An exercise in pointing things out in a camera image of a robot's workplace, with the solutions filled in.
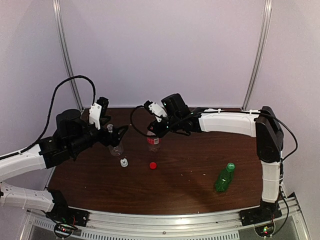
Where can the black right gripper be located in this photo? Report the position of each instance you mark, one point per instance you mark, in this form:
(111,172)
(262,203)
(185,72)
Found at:
(158,130)

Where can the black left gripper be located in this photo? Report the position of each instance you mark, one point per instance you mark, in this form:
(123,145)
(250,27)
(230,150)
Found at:
(114,139)

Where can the red label water bottle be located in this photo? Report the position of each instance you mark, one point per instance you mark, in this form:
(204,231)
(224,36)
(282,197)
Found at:
(153,143)

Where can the clear plastic bottle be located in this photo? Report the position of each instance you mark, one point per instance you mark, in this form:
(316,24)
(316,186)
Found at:
(117,150)

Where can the red bottle cap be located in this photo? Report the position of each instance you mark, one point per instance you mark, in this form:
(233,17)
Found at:
(153,165)

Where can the white flip bottle cap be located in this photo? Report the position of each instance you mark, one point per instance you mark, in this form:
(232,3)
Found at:
(124,162)

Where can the green plastic bottle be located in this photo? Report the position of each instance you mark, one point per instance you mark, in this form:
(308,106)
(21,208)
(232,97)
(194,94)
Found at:
(224,180)

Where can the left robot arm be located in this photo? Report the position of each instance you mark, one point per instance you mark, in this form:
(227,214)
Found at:
(72,136)

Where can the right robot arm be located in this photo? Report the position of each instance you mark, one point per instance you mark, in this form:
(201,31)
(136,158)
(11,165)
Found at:
(174,116)

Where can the left circuit board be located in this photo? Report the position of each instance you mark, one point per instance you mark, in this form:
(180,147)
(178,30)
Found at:
(62,230)

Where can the circuit board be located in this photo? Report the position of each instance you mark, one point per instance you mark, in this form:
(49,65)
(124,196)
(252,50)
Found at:
(265,230)
(62,230)

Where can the right circuit board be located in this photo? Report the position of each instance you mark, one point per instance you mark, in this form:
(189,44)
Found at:
(265,230)

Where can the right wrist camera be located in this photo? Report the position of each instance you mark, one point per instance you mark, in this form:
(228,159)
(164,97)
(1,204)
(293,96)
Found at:
(155,109)

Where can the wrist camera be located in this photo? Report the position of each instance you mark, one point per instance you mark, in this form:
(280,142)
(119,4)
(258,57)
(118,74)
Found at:
(98,110)
(155,109)

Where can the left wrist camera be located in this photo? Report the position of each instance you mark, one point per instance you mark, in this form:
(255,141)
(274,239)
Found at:
(98,110)

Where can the front aluminium rail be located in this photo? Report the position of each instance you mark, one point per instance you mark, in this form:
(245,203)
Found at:
(223,225)

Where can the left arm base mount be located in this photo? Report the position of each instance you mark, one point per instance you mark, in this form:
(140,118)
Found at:
(61,211)

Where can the left aluminium frame post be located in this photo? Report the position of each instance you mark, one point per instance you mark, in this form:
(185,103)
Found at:
(65,53)

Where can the aluminium frame post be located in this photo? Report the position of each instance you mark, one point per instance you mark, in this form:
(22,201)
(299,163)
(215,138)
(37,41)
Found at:
(65,53)
(263,36)

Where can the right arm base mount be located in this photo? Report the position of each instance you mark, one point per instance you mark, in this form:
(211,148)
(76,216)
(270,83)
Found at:
(265,212)

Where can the right aluminium frame post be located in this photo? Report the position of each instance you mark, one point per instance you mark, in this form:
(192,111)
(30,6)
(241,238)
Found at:
(263,36)

